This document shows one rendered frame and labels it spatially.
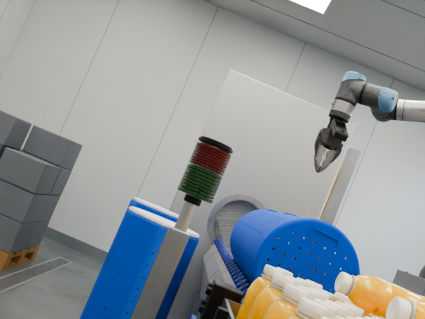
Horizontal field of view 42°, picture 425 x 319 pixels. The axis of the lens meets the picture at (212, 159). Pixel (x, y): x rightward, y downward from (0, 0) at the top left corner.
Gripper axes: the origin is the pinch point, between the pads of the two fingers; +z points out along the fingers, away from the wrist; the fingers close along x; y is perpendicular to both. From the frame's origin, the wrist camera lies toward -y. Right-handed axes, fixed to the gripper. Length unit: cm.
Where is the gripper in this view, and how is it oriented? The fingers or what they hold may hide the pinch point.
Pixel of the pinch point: (319, 168)
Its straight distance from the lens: 188.5
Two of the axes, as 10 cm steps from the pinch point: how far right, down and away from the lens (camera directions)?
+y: -0.4, 0.6, 10.0
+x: -9.2, -3.9, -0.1
